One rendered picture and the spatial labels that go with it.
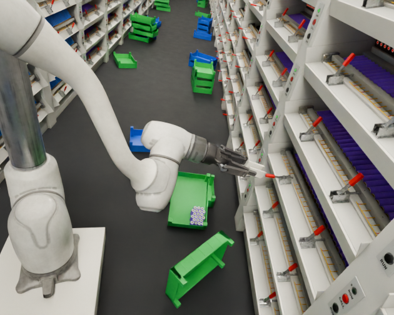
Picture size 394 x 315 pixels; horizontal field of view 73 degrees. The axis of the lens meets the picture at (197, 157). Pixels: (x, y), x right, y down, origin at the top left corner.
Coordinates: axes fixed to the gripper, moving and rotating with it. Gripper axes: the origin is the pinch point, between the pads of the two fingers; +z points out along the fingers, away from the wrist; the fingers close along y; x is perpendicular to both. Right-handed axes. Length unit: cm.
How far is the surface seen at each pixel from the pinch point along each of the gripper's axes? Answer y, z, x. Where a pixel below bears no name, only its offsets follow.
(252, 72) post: -88, 10, 7
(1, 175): -33, -105, -81
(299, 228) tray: 21.2, 12.4, -1.1
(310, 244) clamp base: 27.9, 12.9, 0.6
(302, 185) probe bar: 5.4, 15.8, 3.6
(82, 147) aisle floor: -72, -76, -77
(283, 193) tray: 6.0, 11.4, -1.6
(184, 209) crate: -25, -7, -57
